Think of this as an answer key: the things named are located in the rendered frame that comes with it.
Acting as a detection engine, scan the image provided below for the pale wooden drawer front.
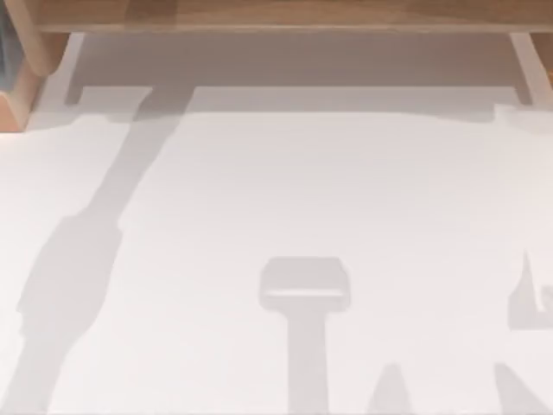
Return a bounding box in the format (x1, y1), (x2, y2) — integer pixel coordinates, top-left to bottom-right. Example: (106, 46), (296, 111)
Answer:
(0, 0), (71, 133)

